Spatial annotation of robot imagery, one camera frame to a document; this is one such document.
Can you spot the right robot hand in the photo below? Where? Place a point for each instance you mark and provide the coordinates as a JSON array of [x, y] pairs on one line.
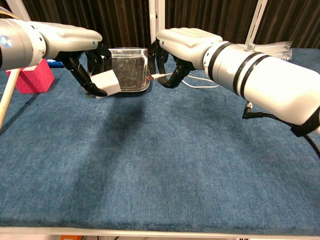
[[187, 42]]

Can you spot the metal tray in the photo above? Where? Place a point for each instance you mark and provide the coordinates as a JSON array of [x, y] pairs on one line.
[[130, 67]]

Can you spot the wooden stick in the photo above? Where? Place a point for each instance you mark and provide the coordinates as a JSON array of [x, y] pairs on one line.
[[7, 95]]

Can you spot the dark pleated curtain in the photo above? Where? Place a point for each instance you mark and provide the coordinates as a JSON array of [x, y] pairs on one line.
[[125, 20]]

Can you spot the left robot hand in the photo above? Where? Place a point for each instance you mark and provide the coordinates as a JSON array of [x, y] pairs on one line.
[[70, 37]]

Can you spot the white charger block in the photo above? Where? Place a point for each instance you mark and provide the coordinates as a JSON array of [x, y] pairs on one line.
[[107, 82]]

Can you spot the blue table mat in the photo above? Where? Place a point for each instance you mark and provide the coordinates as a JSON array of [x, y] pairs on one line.
[[150, 162]]

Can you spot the bundle of clear straws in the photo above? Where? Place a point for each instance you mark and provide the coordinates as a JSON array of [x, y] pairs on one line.
[[275, 50]]

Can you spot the white frame post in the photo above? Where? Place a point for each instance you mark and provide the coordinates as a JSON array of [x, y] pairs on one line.
[[156, 17], [256, 22], [16, 10]]

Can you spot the pink foam block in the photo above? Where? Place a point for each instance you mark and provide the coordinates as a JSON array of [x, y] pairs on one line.
[[35, 80]]

